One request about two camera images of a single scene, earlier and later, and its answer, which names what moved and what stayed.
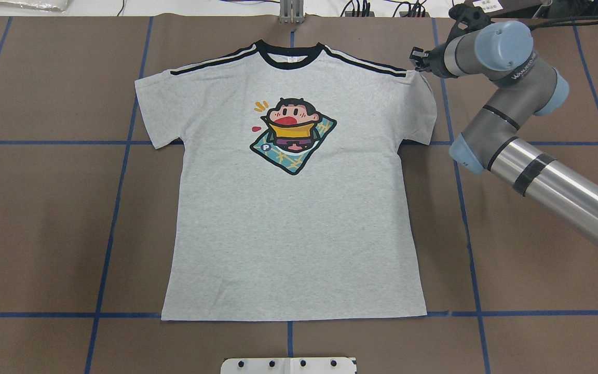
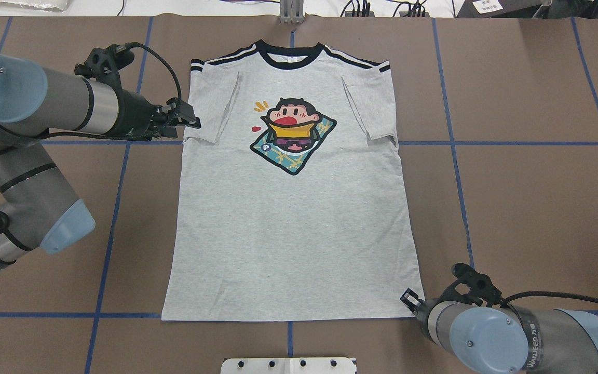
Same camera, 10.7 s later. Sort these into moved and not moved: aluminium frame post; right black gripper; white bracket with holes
Moved: right black gripper
Not moved: white bracket with holes; aluminium frame post
